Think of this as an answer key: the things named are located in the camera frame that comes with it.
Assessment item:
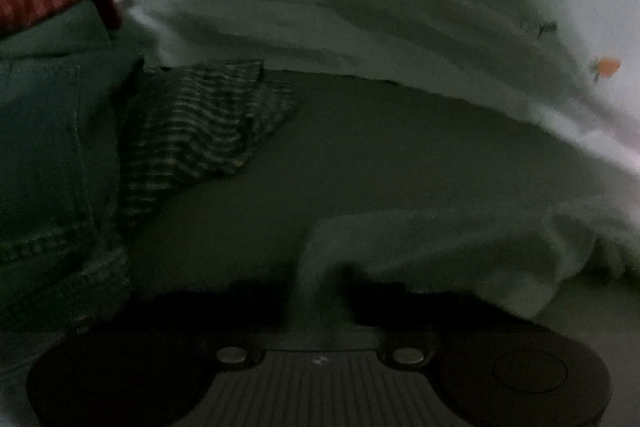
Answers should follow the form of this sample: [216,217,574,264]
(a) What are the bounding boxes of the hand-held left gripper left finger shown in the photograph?
[150,279,303,365]

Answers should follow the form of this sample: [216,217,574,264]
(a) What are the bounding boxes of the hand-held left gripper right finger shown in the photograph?
[345,267,531,367]

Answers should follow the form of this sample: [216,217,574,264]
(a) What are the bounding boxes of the light grey garment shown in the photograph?
[295,194,640,323]

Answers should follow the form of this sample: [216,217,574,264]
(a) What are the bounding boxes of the blue checked shirt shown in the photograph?
[75,59,301,308]

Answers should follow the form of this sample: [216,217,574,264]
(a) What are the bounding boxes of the blue jeans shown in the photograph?
[0,2,146,333]

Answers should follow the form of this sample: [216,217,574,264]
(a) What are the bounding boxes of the carrot print sheet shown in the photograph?
[30,0,640,188]

